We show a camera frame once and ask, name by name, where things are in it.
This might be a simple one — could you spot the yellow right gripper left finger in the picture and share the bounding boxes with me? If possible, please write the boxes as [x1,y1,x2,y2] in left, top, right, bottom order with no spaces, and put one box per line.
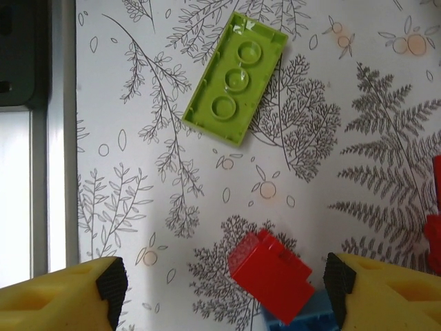
[0,255,129,331]

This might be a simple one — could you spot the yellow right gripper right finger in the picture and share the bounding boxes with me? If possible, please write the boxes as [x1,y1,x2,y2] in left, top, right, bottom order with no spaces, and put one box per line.
[322,252,441,331]

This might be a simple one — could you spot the long red lego brick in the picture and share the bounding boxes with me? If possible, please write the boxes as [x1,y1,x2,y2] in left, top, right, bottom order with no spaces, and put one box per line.
[423,154,441,277]

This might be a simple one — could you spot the blue lego brick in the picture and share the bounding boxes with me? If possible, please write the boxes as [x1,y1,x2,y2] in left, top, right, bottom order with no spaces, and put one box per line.
[260,288,340,331]

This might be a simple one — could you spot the lime green lego plate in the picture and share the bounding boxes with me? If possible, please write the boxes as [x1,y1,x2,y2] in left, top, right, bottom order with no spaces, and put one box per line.
[181,11,289,148]

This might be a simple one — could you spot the white floral table covering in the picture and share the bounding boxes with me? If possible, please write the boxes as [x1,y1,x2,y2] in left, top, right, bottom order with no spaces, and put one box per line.
[75,0,441,331]

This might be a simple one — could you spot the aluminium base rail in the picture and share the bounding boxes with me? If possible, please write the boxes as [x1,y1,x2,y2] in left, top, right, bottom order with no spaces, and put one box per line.
[0,0,81,287]

